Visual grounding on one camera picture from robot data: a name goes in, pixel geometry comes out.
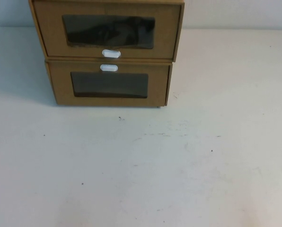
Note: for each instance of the cardboard box shell with creased-window drawer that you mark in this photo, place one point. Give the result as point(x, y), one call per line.
point(182, 23)

